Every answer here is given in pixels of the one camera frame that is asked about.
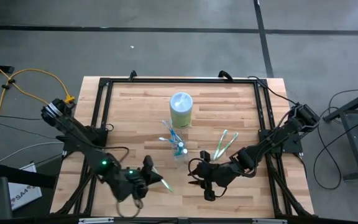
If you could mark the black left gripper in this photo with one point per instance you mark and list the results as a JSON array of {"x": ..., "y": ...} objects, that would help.
[{"x": 129, "y": 183}]

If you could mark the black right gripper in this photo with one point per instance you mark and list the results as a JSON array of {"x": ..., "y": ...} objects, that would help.
[{"x": 213, "y": 172}]

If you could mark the thick green white toothbrush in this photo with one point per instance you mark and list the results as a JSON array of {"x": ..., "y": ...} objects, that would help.
[{"x": 166, "y": 185}]

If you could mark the blue toothpaste tube white cap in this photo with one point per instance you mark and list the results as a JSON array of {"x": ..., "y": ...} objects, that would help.
[{"x": 185, "y": 151}]

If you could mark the blue white toothbrush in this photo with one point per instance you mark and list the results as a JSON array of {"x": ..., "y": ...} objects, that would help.
[
  {"x": 163, "y": 139},
  {"x": 172, "y": 124},
  {"x": 166, "y": 126}
]

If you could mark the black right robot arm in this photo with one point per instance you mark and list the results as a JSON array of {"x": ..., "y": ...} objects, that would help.
[{"x": 275, "y": 140}]

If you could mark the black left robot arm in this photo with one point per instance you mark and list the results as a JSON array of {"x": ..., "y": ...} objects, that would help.
[{"x": 79, "y": 137}]

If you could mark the clear acrylic organizer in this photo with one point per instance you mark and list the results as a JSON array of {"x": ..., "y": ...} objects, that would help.
[{"x": 179, "y": 146}]

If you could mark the green white wipes canister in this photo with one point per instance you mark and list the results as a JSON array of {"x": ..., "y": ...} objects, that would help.
[{"x": 181, "y": 109}]

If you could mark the white paper sheet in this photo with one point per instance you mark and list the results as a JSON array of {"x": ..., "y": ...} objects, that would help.
[{"x": 23, "y": 193}]

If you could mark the small black camera box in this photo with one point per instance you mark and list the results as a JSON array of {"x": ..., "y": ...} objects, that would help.
[{"x": 183, "y": 221}]

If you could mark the silver aluminium bracket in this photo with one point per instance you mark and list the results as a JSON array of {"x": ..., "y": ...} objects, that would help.
[
  {"x": 269, "y": 221},
  {"x": 96, "y": 221}
]

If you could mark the black aluminium frame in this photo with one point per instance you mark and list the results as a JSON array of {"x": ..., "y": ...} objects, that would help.
[{"x": 182, "y": 80}]

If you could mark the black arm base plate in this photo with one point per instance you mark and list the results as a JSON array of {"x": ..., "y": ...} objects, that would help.
[{"x": 294, "y": 146}]

